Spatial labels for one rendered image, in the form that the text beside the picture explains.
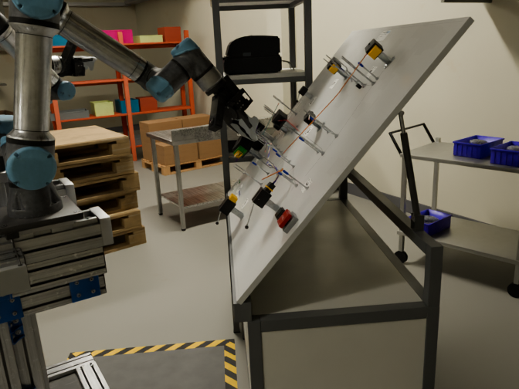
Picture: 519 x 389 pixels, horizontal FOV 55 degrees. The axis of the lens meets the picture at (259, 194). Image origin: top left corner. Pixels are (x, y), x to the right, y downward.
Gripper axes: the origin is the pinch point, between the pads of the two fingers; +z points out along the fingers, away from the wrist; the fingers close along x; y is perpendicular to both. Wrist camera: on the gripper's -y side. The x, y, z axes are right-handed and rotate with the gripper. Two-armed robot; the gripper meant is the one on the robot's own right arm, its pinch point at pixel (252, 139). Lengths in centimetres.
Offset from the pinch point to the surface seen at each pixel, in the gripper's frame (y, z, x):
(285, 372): -44, 59, 8
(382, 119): 12.6, 14.9, -34.9
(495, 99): 249, 151, 61
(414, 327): -14, 74, -19
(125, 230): 49, 51, 280
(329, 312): -26, 53, -6
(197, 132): 148, 34, 249
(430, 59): 28, 10, -47
